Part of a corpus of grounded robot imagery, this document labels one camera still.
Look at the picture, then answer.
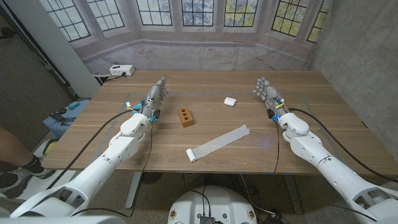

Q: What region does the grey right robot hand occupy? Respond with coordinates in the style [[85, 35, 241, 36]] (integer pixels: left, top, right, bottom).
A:
[[252, 76, 285, 117]]

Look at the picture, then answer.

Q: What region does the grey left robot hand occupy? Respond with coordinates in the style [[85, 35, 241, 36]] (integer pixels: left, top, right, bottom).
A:
[[141, 77, 170, 116]]

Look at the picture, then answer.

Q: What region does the white bandage strip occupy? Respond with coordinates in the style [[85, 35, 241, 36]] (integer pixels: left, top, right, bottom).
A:
[[185, 124, 251, 163]]

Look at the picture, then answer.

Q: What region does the orange block with three holes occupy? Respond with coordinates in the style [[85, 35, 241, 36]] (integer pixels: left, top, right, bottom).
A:
[[178, 106, 195, 128]]

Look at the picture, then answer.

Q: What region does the white power strip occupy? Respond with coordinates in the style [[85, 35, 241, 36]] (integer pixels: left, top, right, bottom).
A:
[[109, 64, 136, 77]]

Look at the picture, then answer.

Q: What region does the printed window backdrop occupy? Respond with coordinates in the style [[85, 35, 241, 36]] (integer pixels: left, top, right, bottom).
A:
[[39, 0, 332, 75]]

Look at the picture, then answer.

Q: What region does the black round floor fan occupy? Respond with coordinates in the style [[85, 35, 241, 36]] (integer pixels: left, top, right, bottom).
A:
[[139, 172, 163, 185]]

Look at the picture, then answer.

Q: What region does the blue stool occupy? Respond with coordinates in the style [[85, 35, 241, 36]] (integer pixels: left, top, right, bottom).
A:
[[42, 99, 90, 139]]

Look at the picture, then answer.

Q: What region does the white table leg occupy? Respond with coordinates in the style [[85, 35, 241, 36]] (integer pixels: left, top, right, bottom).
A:
[[125, 171, 142, 209], [284, 174, 304, 215]]

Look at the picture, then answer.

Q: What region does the yellow and black object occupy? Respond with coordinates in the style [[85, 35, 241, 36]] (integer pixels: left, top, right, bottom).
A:
[[42, 138, 58, 156]]

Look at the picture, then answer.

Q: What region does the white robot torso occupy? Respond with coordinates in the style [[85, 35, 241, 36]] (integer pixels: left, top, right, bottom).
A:
[[167, 185, 258, 224]]

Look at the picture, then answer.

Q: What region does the grey and black sneaker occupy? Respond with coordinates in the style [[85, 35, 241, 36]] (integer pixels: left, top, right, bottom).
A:
[[0, 167, 34, 200], [29, 167, 57, 180]]

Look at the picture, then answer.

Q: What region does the person's bare leg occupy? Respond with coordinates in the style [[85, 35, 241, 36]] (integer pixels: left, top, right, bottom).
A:
[[0, 126, 35, 170]]

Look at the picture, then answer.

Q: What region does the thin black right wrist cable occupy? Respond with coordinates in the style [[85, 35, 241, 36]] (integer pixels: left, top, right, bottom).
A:
[[271, 121, 280, 187]]

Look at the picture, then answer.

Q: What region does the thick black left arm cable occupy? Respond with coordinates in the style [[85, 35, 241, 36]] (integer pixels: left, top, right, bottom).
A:
[[45, 108, 134, 190]]

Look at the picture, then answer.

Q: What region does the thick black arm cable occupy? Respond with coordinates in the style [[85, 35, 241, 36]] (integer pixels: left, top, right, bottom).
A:
[[287, 107, 398, 184], [45, 108, 134, 190]]

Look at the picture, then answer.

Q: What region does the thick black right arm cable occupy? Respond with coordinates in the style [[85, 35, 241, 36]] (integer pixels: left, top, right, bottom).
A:
[[287, 107, 398, 184]]

